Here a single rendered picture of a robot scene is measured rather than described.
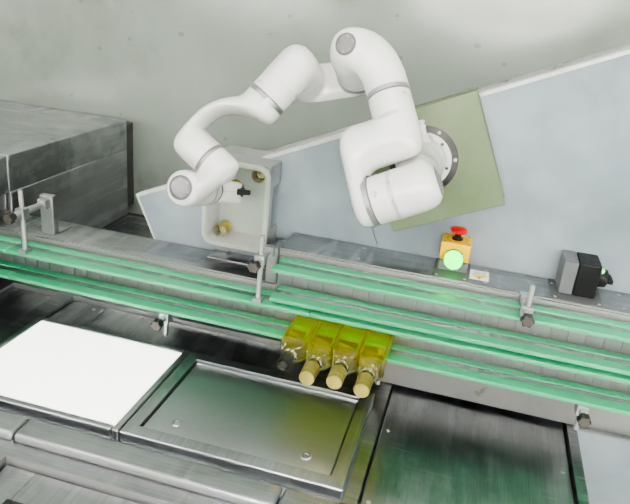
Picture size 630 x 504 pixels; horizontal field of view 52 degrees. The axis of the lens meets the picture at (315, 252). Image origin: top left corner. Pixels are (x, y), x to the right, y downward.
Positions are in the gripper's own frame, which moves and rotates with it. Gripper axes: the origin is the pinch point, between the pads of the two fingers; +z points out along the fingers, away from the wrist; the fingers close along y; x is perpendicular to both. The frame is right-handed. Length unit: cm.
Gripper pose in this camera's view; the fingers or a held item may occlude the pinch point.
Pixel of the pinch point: (231, 189)
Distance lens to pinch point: 161.4
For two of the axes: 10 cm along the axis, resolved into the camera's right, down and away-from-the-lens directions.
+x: 1.3, -9.8, -1.2
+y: 9.6, 1.5, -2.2
